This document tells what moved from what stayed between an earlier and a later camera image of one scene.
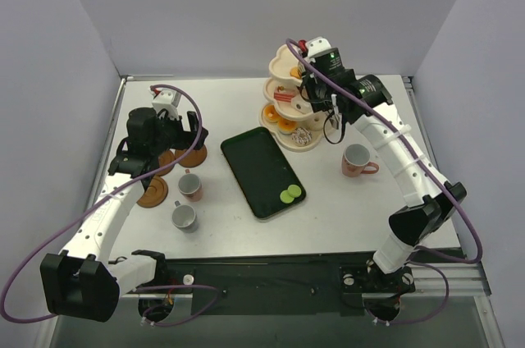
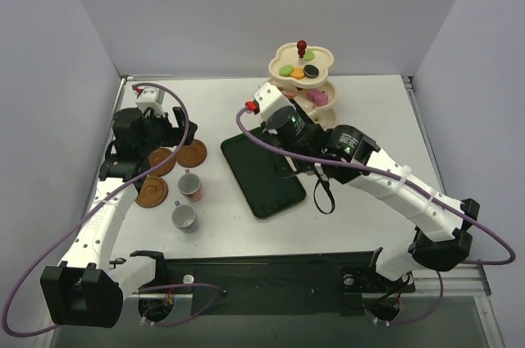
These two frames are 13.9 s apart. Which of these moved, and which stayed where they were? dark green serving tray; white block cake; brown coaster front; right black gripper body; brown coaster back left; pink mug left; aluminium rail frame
Moved: right black gripper body
Stayed: white block cake; aluminium rail frame; dark green serving tray; pink mug left; brown coaster front; brown coaster back left
